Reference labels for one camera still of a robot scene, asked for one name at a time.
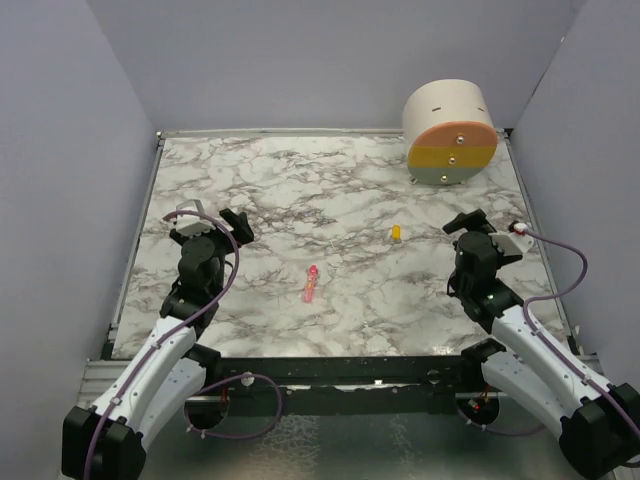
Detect yellow tag key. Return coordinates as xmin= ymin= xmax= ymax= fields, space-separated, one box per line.
xmin=391 ymin=225 xmax=402 ymax=242

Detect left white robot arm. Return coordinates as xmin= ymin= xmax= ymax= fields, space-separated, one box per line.
xmin=61 ymin=201 xmax=254 ymax=479

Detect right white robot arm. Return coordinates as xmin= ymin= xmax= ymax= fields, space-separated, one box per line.
xmin=443 ymin=209 xmax=639 ymax=479

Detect round tricolour drawer cabinet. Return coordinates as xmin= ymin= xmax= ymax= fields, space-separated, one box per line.
xmin=402 ymin=79 xmax=498 ymax=186

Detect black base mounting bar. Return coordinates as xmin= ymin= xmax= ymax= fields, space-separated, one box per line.
xmin=169 ymin=339 xmax=506 ymax=425

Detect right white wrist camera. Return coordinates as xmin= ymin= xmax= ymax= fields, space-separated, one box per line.
xmin=489 ymin=222 xmax=534 ymax=256

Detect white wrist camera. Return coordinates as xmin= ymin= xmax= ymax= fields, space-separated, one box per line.
xmin=167 ymin=199 xmax=214 ymax=238
xmin=489 ymin=222 xmax=534 ymax=256

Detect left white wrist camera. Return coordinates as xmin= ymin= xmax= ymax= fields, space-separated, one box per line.
xmin=167 ymin=199 xmax=214 ymax=238

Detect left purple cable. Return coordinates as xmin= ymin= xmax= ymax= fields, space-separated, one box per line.
xmin=82 ymin=210 xmax=284 ymax=480

